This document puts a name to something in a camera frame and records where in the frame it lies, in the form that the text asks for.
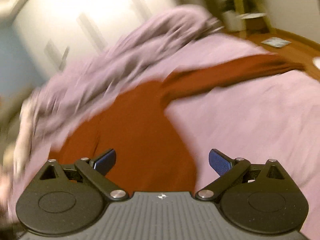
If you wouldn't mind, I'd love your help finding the paper on floor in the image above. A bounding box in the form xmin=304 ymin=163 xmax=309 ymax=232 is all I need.
xmin=261 ymin=37 xmax=291 ymax=48

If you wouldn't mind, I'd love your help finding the white wardrobe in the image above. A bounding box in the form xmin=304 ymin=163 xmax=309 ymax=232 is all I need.
xmin=12 ymin=0 xmax=206 ymax=81

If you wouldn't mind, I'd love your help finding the wooden side table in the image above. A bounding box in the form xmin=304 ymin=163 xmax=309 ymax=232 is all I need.
xmin=233 ymin=0 xmax=274 ymax=38

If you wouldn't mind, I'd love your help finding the lilac bed sheet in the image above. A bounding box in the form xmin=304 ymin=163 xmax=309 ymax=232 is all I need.
xmin=0 ymin=33 xmax=320 ymax=240

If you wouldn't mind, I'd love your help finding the rust red knit garment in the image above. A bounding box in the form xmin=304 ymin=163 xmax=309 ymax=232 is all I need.
xmin=49 ymin=54 xmax=304 ymax=193

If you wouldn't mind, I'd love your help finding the crumpled lilac blanket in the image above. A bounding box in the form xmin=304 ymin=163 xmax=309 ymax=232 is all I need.
xmin=1 ymin=5 xmax=223 ymax=222

